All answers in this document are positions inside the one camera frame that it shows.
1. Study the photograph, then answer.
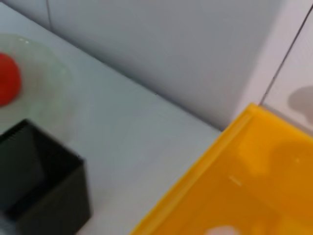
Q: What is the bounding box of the red knitted toy orange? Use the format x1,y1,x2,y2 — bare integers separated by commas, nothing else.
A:
0,52,22,107

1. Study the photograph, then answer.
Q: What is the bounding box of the green glass fruit plate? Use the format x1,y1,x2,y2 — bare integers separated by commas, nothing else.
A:
0,33,74,133

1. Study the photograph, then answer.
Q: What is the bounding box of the black mesh pen holder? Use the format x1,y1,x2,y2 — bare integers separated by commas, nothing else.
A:
0,119,93,235

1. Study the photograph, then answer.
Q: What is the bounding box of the yellow plastic bin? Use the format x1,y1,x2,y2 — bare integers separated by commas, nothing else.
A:
128,102,313,235

